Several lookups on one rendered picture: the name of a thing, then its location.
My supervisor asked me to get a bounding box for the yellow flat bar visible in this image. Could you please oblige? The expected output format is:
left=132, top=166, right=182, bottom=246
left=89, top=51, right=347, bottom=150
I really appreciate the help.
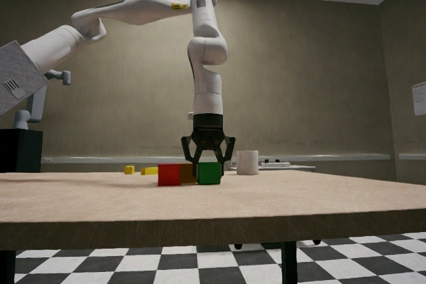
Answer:
left=141, top=168, right=158, bottom=175

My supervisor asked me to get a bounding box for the red cube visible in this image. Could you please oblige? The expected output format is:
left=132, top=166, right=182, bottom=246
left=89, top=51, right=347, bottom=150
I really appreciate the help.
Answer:
left=158, top=164, right=180, bottom=186

